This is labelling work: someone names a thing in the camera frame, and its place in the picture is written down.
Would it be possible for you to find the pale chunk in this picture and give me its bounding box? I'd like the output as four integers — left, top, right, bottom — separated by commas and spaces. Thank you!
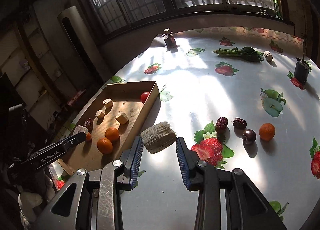
73, 125, 88, 135

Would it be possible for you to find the beige fibrous block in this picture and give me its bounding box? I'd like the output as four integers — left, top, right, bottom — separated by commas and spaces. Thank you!
140, 122, 177, 154

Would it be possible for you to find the dark red date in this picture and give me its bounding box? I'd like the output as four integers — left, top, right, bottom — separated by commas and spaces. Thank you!
233, 117, 247, 130
215, 117, 228, 134
83, 118, 93, 132

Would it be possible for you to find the dark purple plum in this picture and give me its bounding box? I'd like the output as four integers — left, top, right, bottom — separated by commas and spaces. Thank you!
242, 129, 257, 145

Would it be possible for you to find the orange tangerine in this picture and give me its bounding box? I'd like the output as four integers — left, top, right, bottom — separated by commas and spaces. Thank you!
105, 127, 119, 142
97, 138, 113, 155
259, 123, 276, 142

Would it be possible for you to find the small orange in tray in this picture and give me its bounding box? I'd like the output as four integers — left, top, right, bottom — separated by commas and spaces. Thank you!
85, 132, 92, 142

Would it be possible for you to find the orange tangerine in tray front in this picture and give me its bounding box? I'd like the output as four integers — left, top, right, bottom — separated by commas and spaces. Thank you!
97, 138, 113, 155

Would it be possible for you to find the dark red date in tray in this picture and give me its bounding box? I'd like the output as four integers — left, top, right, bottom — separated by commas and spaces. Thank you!
83, 118, 93, 132

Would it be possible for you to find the beige chunk large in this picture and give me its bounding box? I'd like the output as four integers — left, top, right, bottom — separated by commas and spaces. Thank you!
115, 112, 129, 125

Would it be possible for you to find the brown cardboard tray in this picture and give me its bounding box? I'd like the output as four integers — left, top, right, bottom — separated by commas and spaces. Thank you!
58, 81, 159, 175

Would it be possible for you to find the beige chunk small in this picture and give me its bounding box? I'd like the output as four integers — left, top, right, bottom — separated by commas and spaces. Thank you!
95, 110, 105, 119

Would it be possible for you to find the beige chunk far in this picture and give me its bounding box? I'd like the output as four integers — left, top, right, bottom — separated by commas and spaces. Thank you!
103, 98, 113, 108

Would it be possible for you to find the red cherry tomato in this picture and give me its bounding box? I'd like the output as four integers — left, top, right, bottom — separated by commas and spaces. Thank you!
140, 92, 150, 103

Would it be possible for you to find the small dark red jar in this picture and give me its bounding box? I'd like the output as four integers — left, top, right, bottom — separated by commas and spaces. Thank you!
162, 28, 177, 48

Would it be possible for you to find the green leafy vegetable bunch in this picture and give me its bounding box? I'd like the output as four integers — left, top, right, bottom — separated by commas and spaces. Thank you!
213, 47, 264, 62

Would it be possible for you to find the white standing air conditioner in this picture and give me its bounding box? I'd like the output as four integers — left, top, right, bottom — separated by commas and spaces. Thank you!
57, 6, 112, 83

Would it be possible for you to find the black cup with plant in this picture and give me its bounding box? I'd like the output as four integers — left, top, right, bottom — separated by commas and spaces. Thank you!
294, 54, 312, 85

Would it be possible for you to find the green bottle on sill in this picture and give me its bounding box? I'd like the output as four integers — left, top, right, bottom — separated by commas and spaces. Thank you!
274, 0, 280, 18

